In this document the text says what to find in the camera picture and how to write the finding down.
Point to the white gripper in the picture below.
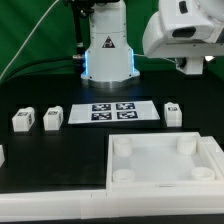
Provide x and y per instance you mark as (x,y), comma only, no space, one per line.
(189,54)

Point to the white square tabletop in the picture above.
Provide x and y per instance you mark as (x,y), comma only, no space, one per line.
(145,161)

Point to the white sheet with AprilTags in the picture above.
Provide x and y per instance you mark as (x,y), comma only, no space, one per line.
(113,112)

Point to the white L-shaped obstacle fence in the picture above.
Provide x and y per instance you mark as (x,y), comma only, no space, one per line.
(90,204)

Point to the white block at left edge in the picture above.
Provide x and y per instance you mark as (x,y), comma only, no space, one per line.
(2,157)

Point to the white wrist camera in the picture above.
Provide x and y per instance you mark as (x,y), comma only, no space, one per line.
(193,19)

